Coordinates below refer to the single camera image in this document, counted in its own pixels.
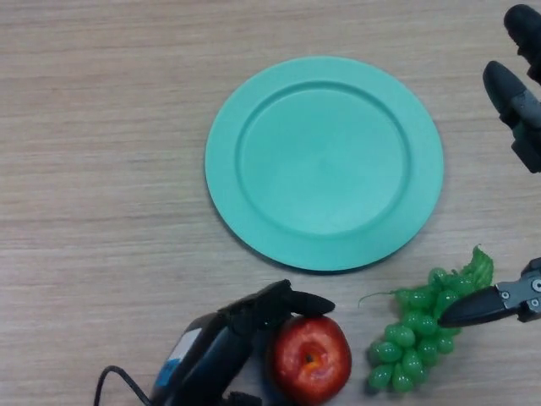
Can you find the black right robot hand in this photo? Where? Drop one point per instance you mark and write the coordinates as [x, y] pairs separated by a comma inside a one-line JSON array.
[[513, 101]]

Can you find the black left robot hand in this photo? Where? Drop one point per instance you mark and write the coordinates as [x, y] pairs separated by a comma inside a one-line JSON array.
[[203, 355]]

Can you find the red apple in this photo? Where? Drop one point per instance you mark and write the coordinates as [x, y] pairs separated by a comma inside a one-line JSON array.
[[313, 363]]

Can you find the green round plate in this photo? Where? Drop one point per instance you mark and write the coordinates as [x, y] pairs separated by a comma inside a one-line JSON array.
[[323, 169]]

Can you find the green grape bunch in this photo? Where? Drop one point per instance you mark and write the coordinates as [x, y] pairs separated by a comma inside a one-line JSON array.
[[406, 359]]

